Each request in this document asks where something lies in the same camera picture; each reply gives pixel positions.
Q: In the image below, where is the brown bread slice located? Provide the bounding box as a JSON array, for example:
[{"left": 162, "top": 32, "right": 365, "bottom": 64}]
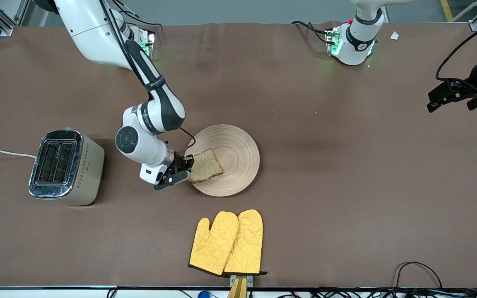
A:
[{"left": 187, "top": 148, "right": 224, "bottom": 184}]

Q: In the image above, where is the round wooden plate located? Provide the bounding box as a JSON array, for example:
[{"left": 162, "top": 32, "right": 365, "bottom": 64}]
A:
[{"left": 184, "top": 124, "right": 260, "bottom": 197}]

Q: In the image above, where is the beige chrome two-slot toaster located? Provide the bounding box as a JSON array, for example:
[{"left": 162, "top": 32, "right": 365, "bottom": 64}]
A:
[{"left": 28, "top": 127, "right": 105, "bottom": 206}]

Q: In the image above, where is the yellow quilted oven mitt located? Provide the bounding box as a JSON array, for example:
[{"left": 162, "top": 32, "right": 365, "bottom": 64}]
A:
[
  {"left": 189, "top": 211, "right": 240, "bottom": 276},
  {"left": 224, "top": 209, "right": 267, "bottom": 276}
]

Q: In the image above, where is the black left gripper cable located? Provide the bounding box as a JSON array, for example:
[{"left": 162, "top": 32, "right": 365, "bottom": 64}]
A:
[{"left": 436, "top": 19, "right": 477, "bottom": 82}]

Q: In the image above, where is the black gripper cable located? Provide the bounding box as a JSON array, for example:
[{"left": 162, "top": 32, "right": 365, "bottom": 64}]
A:
[
  {"left": 98, "top": 0, "right": 197, "bottom": 154},
  {"left": 436, "top": 19, "right": 477, "bottom": 82}
]

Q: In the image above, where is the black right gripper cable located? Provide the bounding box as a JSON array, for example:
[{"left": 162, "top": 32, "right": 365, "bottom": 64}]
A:
[{"left": 98, "top": 0, "right": 197, "bottom": 154}]

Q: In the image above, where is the small metal bracket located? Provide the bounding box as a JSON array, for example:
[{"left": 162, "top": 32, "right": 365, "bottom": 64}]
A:
[{"left": 230, "top": 274, "right": 254, "bottom": 287}]

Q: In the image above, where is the wooden stick mount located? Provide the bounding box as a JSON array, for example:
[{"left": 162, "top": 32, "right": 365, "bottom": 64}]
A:
[{"left": 227, "top": 276, "right": 248, "bottom": 298}]

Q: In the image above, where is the black right arm base cable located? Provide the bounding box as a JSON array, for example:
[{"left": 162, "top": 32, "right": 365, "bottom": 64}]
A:
[{"left": 112, "top": 0, "right": 163, "bottom": 30}]

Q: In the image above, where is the black arm base cable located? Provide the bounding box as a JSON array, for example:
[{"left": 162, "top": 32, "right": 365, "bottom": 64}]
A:
[
  {"left": 291, "top": 21, "right": 334, "bottom": 44},
  {"left": 112, "top": 0, "right": 163, "bottom": 30}
]

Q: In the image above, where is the black left arm base cable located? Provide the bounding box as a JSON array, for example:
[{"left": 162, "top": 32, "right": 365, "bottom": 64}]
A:
[{"left": 291, "top": 21, "right": 334, "bottom": 44}]

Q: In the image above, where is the looped black cable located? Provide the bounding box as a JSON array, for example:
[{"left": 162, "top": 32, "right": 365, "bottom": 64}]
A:
[{"left": 395, "top": 262, "right": 444, "bottom": 290}]

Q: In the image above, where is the black cable bundle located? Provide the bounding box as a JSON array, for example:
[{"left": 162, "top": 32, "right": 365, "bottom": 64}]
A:
[{"left": 278, "top": 287, "right": 477, "bottom": 298}]

